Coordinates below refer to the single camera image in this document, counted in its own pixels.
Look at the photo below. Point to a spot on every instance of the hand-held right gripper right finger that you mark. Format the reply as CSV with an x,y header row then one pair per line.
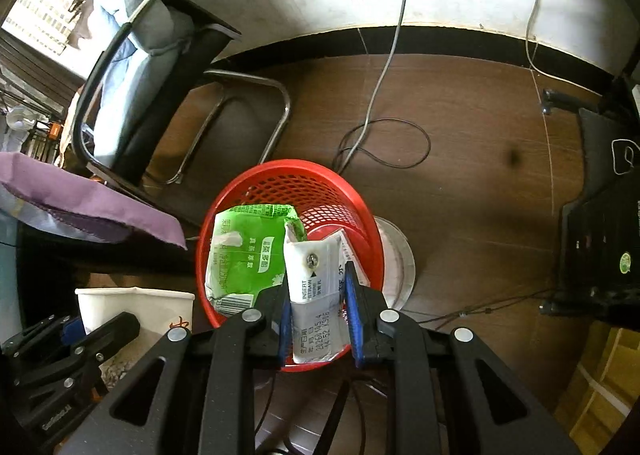
x,y
355,320

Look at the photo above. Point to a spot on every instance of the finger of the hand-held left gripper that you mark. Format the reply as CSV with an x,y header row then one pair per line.
x,y
72,331
110,337

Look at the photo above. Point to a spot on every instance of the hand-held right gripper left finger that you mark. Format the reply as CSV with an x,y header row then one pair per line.
x,y
283,330

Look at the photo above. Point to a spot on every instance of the white milk carton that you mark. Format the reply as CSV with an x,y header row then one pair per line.
x,y
315,295

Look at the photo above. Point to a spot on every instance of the red plastic mesh basket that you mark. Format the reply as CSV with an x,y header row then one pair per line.
x,y
300,190

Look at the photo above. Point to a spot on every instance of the white paper cup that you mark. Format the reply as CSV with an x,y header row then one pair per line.
x,y
140,307

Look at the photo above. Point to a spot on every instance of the white round plate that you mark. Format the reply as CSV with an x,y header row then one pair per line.
x,y
400,265

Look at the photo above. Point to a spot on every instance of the green plastic packet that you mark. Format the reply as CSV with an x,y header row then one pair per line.
x,y
250,255

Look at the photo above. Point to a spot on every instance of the purple tablecloth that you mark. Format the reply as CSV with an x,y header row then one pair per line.
x,y
100,205

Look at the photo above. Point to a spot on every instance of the small white fan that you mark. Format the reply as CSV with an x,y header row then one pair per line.
x,y
20,120

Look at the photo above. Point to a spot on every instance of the black computer tower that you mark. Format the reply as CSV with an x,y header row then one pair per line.
x,y
600,245

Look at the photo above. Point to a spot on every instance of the blue cushioned chair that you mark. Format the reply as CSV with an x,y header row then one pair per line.
x,y
125,80

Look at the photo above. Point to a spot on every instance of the cardboard box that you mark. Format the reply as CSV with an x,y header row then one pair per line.
x,y
610,385

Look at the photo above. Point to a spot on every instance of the black office chair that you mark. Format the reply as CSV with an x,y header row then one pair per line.
x,y
200,45

